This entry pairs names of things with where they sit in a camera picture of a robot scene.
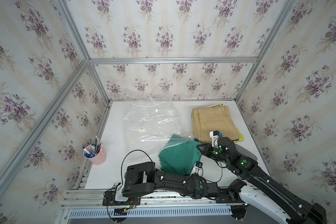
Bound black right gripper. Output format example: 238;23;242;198
196;142;231;166

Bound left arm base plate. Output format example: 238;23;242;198
102;190;141;206

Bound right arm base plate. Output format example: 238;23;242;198
214;188;244;204

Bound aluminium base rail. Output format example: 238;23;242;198
54;188;297;224

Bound yellow-green trousers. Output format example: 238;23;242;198
194;104;245;143

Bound beige trousers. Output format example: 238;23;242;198
192;105;243;144

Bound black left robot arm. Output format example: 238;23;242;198
122;162;220;199

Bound teal garment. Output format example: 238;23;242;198
158;134;202;176

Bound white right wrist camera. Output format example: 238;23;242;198
210;131;223;147

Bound pink pen cup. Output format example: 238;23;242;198
82;136;107;166

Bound clear plastic vacuum bag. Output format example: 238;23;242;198
123;91;194;156

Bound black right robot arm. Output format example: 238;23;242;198
197;136;327;224

